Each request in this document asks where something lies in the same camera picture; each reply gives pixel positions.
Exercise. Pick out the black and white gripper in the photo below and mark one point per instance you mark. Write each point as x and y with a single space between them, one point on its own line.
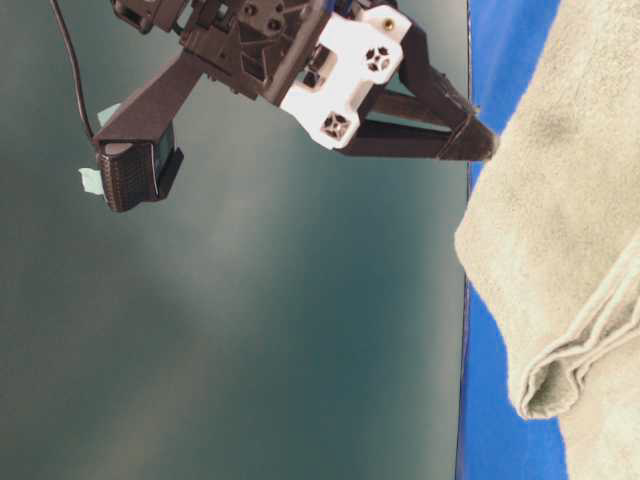
319 64

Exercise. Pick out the beige bath towel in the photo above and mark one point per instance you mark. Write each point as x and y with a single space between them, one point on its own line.
550 239

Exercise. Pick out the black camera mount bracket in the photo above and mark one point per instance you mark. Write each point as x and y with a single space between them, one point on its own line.
146 114

